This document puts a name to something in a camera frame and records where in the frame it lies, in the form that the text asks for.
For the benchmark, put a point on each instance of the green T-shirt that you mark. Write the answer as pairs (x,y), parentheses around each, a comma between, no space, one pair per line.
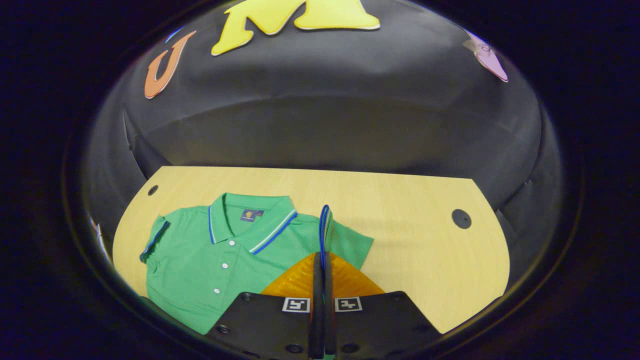
(200,260)

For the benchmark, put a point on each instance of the black backdrop cloth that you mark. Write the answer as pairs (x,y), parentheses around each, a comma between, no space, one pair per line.
(325,100)

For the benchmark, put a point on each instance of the black table grommet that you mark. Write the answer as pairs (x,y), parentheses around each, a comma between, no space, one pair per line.
(461,219)
(152,190)

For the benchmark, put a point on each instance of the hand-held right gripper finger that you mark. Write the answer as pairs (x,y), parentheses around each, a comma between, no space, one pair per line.
(329,320)
(317,300)

